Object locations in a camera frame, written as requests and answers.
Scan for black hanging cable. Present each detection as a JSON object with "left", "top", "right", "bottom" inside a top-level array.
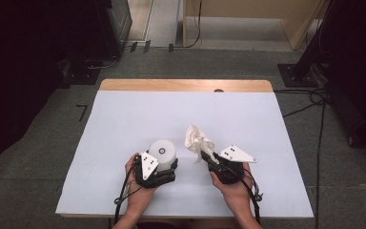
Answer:
[{"left": 173, "top": 0, "right": 203, "bottom": 50}]

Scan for light wooden cabinet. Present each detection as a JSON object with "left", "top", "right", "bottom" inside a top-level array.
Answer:
[{"left": 182, "top": 0, "right": 329, "bottom": 52}]

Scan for black stand with base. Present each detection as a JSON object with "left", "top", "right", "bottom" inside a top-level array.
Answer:
[{"left": 277, "top": 0, "right": 336, "bottom": 89}]

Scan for wooden table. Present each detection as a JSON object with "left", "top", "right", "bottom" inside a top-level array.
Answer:
[{"left": 56, "top": 78, "right": 315, "bottom": 220}]

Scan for white cloth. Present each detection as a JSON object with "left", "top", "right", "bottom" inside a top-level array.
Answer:
[{"left": 184, "top": 124, "right": 216, "bottom": 165}]

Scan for right hand-held gripper cable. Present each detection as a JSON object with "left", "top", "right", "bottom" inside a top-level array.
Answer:
[{"left": 241, "top": 168, "right": 264, "bottom": 224}]

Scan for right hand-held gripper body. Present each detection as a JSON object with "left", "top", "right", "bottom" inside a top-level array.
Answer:
[{"left": 209, "top": 144, "right": 257, "bottom": 185}]

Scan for white cylindrical device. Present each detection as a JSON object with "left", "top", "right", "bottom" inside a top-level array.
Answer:
[{"left": 148, "top": 138, "right": 177, "bottom": 173}]

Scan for person's right hand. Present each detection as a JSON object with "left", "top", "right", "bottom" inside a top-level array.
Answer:
[{"left": 210, "top": 162, "right": 254, "bottom": 213}]

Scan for black stand base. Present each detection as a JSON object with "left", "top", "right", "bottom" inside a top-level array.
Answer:
[{"left": 61, "top": 58, "right": 101, "bottom": 86}]

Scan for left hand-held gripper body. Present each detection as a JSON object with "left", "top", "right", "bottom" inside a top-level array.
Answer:
[{"left": 135, "top": 152, "right": 176, "bottom": 189}]

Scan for black glass-front cabinet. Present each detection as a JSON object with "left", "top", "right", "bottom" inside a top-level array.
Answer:
[{"left": 93, "top": 0, "right": 133, "bottom": 60}]

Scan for black tangled floor cables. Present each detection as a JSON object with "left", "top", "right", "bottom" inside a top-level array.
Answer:
[{"left": 273, "top": 87, "right": 332, "bottom": 118}]

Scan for person's left hand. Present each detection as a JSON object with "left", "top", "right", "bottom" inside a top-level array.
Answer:
[{"left": 124, "top": 153, "right": 156, "bottom": 209}]

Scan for left hand-held gripper cable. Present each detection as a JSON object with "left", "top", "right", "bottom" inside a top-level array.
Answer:
[{"left": 113, "top": 158, "right": 141, "bottom": 225}]

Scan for grey floor cable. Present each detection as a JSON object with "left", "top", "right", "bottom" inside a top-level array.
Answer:
[{"left": 86, "top": 54, "right": 122, "bottom": 71}]

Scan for hand-held gripper cable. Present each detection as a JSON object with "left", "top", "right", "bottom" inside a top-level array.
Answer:
[
  {"left": 241, "top": 168, "right": 264, "bottom": 224},
  {"left": 113, "top": 158, "right": 141, "bottom": 225}
]

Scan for long black floor cable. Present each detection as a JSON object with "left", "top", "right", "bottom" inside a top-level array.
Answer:
[{"left": 314, "top": 101, "right": 328, "bottom": 229}]

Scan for white table sheet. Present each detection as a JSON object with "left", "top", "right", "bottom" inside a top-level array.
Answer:
[{"left": 55, "top": 90, "right": 315, "bottom": 219}]

